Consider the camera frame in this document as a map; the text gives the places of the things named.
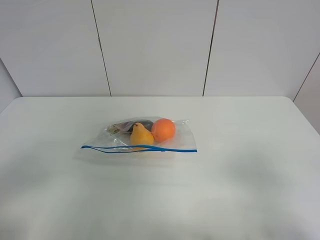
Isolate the clear zip bag blue seal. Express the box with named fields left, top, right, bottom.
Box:
left=74, top=116, right=197, bottom=165

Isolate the orange fruit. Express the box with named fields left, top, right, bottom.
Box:
left=151, top=118, right=176, bottom=143

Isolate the yellow pear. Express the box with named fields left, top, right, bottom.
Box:
left=130, top=122, right=154, bottom=146

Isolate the dark purple eggplant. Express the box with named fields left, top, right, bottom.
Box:
left=108, top=120, right=154, bottom=134

